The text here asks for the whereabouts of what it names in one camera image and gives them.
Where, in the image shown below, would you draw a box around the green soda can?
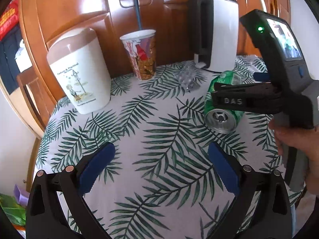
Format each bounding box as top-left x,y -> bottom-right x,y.
204,71 -> 244,134

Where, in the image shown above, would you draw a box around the silver pill blister pack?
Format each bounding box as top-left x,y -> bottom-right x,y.
177,65 -> 200,92

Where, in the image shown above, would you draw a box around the beige desktop trash bin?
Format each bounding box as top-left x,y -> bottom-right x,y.
46,27 -> 111,114

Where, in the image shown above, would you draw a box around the person's right hand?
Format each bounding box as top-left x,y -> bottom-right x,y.
268,119 -> 319,196

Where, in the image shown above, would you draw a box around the white black electric kettle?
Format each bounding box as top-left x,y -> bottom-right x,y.
188,0 -> 239,72

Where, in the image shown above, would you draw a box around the wooden chair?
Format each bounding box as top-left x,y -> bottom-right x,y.
16,65 -> 58,130

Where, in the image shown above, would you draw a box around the palm leaf tablecloth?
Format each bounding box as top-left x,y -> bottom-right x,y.
36,61 -> 284,238

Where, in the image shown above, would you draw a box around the cola paper cup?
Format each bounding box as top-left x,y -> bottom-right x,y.
120,29 -> 156,81

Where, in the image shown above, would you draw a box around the dark straw rod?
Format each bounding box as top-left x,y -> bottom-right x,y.
133,0 -> 142,30

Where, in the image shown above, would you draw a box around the dark hanging clothes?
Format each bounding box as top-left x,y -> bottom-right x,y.
0,24 -> 22,94

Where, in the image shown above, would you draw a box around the wooden wardrobe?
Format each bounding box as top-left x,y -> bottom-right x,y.
17,0 -> 292,135

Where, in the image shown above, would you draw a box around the red hanging bag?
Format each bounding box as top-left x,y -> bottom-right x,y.
0,0 -> 19,40

